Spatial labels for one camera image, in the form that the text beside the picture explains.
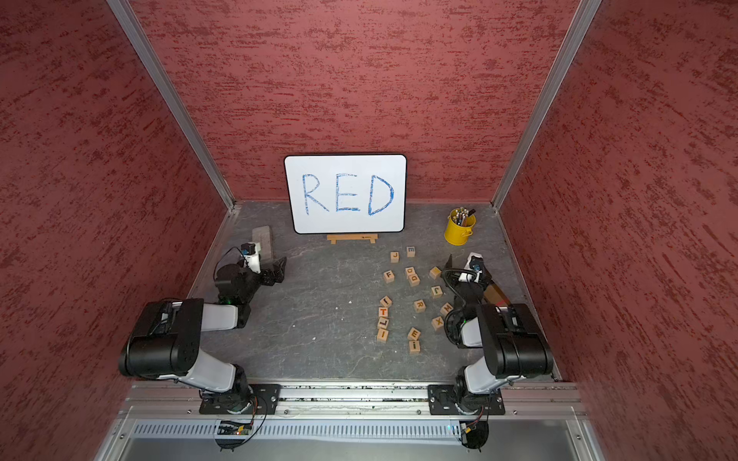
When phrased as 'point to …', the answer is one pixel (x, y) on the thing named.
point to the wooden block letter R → (419, 305)
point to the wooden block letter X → (437, 323)
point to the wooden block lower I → (382, 335)
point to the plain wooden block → (434, 272)
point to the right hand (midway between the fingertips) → (464, 261)
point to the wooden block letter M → (446, 309)
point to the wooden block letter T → (382, 311)
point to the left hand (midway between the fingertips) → (273, 260)
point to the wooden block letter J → (394, 256)
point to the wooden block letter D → (414, 279)
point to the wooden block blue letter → (410, 252)
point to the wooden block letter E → (413, 334)
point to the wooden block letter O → (409, 271)
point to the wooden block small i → (414, 346)
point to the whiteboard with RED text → (347, 193)
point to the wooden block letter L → (382, 323)
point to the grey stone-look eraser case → (262, 235)
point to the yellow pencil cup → (459, 226)
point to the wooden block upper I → (385, 302)
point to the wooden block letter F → (388, 277)
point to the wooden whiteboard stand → (333, 237)
